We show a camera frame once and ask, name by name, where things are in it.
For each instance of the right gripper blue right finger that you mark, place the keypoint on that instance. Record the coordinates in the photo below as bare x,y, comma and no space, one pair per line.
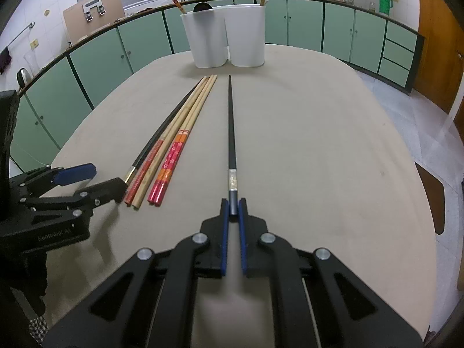
316,300

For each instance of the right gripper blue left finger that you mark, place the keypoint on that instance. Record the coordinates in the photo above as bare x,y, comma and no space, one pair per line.
149,301

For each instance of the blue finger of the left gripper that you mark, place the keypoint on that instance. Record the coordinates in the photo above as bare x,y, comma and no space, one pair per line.
89,197
37,182

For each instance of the red striped bamboo chopstick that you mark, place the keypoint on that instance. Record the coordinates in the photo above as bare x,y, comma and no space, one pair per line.
146,158

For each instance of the tan bamboo chopstick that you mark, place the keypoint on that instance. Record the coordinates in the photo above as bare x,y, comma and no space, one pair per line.
169,139

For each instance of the red orange patterned chopstick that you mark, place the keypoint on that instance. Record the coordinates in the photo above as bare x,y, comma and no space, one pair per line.
174,152

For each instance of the black chopstick silver band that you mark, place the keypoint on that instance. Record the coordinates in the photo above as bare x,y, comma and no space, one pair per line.
232,163

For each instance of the black plastic spoon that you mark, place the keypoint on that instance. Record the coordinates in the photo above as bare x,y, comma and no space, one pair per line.
202,6

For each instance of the green lower kitchen cabinets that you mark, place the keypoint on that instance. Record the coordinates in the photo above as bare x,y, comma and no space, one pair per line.
64,93

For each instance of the electric kettle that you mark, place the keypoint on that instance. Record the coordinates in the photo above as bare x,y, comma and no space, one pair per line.
23,78

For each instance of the dark hanging towel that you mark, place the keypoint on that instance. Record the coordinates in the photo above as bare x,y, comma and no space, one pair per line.
5,60

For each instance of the brown wooden chair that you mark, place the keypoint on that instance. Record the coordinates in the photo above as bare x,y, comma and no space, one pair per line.
434,190

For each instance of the brown cardboard board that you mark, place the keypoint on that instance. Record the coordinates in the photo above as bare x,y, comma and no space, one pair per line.
89,16

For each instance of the white double utensil holder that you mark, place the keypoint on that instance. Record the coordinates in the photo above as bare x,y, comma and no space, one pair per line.
232,33

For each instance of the brown wooden door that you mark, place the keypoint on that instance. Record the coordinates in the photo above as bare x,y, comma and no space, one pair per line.
440,69

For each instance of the green thermos flask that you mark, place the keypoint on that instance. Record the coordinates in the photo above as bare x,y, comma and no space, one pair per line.
385,6

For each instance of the wall towel rail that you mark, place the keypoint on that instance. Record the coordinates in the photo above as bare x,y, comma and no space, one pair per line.
28,27

